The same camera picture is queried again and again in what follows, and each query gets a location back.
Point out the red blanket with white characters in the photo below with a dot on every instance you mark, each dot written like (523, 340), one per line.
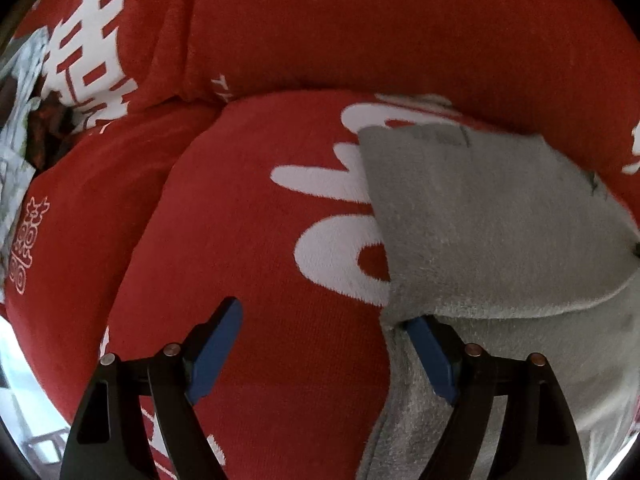
(216, 153)

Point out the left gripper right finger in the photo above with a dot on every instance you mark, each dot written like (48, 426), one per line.
(538, 437)

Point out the floral patterned cloth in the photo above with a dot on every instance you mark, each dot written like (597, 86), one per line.
(21, 66)

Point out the grey knit sweater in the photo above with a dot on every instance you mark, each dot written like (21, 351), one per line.
(520, 251)

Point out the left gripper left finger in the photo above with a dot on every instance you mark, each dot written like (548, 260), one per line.
(108, 438)

